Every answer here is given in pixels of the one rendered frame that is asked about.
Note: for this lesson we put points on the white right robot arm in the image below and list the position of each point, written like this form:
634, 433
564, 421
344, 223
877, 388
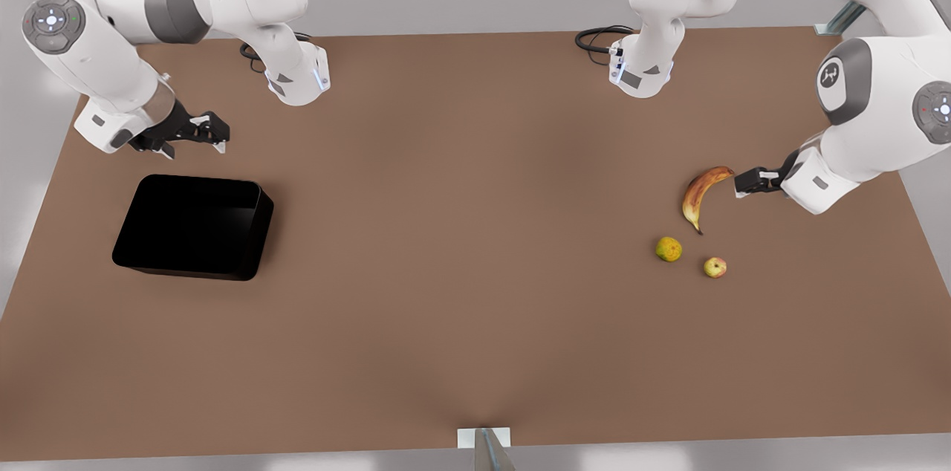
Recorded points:
111, 55

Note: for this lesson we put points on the green yellow pear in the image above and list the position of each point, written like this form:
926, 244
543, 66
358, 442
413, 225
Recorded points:
669, 249

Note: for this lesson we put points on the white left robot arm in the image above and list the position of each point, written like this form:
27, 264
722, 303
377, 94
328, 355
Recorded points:
877, 114

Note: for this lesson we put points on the small red yellow apple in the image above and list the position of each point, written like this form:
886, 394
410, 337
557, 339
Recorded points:
715, 267

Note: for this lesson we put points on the black storage box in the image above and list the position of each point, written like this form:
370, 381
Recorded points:
195, 227

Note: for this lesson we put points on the brown spotted yellow banana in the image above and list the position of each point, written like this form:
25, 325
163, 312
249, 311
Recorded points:
698, 196

